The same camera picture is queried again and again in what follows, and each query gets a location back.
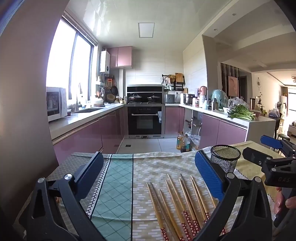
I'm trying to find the black wall storage rack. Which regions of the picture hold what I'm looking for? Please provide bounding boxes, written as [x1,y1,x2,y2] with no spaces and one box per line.
[161,73,186,91]

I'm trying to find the white microwave oven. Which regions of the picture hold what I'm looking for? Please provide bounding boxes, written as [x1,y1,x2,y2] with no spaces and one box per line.
[46,86,68,122]

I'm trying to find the black built-in oven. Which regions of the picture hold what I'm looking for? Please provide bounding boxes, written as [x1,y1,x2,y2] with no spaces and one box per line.
[125,104,166,139]

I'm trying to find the teal air fryer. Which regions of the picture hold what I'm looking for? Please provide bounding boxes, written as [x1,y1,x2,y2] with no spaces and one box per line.
[211,90,229,110]

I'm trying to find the white wall water heater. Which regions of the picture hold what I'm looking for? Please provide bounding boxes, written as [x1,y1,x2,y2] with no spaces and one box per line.
[99,49,111,74]

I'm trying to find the clear plastic bags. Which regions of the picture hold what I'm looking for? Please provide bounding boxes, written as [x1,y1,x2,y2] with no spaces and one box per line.
[228,96,249,108]

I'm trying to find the black mesh utensil cup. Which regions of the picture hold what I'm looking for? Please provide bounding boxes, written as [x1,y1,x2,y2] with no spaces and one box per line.
[210,145,241,175]

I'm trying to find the green beige patterned tablecloth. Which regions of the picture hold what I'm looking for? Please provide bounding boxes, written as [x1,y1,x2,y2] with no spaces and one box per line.
[14,140,287,241]

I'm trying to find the black integrated stove hob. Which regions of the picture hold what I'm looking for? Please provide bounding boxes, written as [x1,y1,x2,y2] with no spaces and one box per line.
[127,84,165,105]

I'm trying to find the pink base cabinets under window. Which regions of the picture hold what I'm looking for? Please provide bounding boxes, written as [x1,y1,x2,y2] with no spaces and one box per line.
[50,105,126,166]

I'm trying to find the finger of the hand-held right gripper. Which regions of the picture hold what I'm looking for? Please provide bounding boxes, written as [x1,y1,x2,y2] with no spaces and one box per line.
[242,146,281,168]
[260,135,296,158]

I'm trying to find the bunch of leafy greens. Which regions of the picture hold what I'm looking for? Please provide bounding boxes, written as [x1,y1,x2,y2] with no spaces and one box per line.
[228,104,257,121]

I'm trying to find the hanging pans and utensils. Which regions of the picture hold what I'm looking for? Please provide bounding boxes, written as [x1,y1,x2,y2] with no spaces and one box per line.
[96,75,119,103]

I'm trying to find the steel stockpot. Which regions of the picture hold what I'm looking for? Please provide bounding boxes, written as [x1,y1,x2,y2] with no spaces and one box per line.
[183,93,195,106]

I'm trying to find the crumpled plastic bag on floor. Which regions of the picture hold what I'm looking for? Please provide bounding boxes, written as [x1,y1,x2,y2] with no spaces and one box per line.
[185,131,201,151]

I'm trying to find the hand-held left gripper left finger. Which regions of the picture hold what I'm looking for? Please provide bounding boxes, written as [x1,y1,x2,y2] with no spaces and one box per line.
[23,152,107,241]

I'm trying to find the person's right hand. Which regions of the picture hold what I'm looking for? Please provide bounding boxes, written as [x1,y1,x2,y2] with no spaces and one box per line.
[273,186,296,216]

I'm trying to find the pink upper wall cabinet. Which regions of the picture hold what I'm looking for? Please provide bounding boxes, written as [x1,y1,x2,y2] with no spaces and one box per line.
[109,46,133,69]

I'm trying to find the steel sink faucet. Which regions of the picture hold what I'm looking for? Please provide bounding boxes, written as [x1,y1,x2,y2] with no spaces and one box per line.
[74,83,84,112]

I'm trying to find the black stool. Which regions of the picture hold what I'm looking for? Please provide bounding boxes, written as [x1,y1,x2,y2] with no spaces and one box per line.
[276,133,293,156]

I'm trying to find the large kitchen window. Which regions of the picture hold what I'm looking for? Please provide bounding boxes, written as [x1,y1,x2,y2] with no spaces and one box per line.
[46,17,95,102]

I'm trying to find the square ceiling light panel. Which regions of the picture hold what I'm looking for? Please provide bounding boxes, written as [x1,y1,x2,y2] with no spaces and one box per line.
[138,22,155,37]

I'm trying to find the dark filled bag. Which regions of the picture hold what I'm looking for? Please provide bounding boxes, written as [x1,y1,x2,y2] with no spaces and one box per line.
[268,108,281,119]

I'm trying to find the pink base cabinets under greens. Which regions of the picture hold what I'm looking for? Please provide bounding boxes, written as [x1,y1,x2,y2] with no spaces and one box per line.
[165,105,249,149]

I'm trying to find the framed wall picture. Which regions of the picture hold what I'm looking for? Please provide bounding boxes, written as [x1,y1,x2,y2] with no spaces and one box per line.
[228,75,238,97]

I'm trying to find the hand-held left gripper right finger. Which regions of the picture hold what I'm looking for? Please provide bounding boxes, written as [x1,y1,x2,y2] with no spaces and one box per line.
[195,149,273,241]

